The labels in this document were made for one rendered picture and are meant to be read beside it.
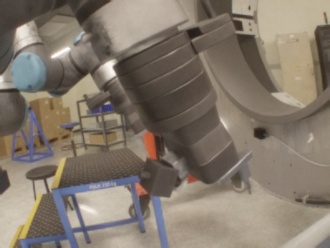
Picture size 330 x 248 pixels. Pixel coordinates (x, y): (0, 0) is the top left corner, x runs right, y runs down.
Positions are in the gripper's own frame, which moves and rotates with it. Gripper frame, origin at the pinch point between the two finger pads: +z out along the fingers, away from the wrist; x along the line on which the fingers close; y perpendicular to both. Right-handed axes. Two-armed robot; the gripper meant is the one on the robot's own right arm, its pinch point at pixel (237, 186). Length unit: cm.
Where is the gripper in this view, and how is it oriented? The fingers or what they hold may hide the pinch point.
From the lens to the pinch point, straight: 31.5
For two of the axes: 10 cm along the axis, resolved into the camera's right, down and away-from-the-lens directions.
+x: 4.3, 1.6, -8.9
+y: -7.9, 5.5, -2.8
